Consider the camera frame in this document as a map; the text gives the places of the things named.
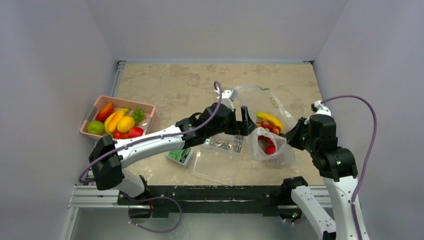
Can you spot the clear plastic screw organizer box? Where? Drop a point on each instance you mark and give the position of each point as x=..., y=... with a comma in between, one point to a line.
x=217, y=159

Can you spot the green fake apple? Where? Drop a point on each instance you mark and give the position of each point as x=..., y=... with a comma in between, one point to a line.
x=96, y=128

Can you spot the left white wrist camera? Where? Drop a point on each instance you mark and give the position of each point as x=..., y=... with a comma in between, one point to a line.
x=228, y=97

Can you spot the red fake fruits in bag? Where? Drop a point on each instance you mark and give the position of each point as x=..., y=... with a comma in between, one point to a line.
x=269, y=127

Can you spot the orange yellow fake mango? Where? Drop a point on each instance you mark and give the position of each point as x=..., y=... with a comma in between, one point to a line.
x=113, y=122

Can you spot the pink plastic basket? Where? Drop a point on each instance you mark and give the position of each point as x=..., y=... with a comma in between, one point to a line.
x=146, y=124

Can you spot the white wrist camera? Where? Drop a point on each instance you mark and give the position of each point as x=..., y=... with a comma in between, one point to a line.
x=228, y=97
x=319, y=108

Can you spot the red fake apple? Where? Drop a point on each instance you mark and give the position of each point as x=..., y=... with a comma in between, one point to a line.
x=135, y=132

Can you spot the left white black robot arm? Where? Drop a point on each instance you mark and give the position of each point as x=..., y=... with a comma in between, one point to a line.
x=110, y=158

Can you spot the yellow fake banana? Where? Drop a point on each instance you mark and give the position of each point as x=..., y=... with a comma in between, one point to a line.
x=127, y=110

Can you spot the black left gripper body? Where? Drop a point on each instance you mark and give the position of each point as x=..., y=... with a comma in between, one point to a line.
x=231, y=126

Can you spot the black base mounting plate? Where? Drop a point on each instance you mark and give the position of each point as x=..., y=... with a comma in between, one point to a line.
x=161, y=200

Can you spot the green circuit board case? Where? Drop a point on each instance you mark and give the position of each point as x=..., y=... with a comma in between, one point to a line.
x=181, y=157

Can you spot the translucent printed plastic bag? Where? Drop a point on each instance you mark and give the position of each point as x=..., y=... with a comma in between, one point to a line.
x=260, y=99

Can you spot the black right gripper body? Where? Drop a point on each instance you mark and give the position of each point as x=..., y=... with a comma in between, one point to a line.
x=293, y=136

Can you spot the yellow fake fruit in bag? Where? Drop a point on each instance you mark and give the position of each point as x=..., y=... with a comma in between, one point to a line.
x=270, y=118

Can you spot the yellow fake lemon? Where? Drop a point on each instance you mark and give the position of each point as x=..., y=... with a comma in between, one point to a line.
x=126, y=124

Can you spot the red fake strawberries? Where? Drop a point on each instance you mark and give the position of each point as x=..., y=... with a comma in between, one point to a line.
x=120, y=136

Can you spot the red fake round fruit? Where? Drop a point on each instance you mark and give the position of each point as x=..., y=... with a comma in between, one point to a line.
x=270, y=150

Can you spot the green fake grapes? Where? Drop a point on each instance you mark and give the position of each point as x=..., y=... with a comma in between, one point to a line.
x=139, y=115

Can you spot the red orange fake mango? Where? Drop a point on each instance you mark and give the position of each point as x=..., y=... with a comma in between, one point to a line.
x=105, y=112

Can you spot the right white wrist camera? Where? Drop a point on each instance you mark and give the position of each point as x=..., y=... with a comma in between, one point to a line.
x=319, y=108

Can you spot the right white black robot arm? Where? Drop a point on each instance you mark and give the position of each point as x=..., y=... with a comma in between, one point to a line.
x=338, y=169

